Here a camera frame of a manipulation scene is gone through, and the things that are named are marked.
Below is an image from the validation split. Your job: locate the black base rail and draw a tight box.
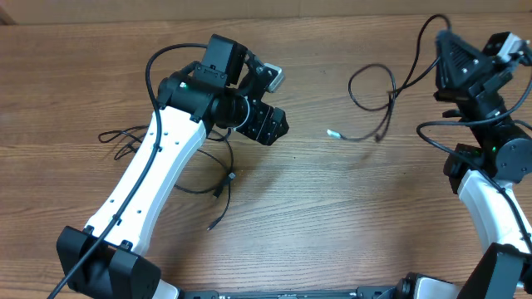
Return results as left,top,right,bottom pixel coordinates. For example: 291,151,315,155
178,286,396,299

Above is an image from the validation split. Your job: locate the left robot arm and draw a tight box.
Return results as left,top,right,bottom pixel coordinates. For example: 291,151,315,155
57,35,288,298

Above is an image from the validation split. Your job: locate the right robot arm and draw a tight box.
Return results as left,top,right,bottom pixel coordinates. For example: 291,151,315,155
386,30,531,298

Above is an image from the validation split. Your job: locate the brown cardboard backdrop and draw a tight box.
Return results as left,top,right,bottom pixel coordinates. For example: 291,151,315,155
1,0,531,25

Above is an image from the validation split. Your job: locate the black USB cable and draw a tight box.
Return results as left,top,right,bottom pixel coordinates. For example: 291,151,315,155
326,13,452,144
97,124,237,232

